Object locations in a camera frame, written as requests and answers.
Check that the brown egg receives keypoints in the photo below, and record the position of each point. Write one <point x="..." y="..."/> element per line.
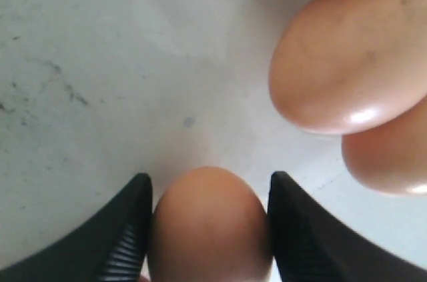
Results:
<point x="390" y="158"/>
<point x="209" y="225"/>
<point x="344" y="66"/>

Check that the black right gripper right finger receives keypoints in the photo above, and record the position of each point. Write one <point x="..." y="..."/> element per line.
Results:
<point x="310" y="244"/>

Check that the clear plastic container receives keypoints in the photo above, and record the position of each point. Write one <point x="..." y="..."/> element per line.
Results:
<point x="96" y="91"/>

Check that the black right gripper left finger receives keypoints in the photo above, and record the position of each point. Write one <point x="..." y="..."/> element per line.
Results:
<point x="110" y="246"/>

